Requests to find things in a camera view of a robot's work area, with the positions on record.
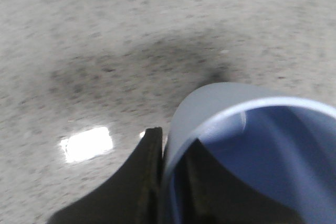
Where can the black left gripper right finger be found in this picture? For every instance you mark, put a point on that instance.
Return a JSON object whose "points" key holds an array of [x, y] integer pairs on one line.
{"points": [[206, 192]]}

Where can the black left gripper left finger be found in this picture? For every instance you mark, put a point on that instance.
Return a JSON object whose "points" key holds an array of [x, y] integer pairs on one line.
{"points": [[130, 195]]}

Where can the blue plastic cup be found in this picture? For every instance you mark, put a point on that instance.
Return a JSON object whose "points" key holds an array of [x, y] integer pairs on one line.
{"points": [[281, 146]]}

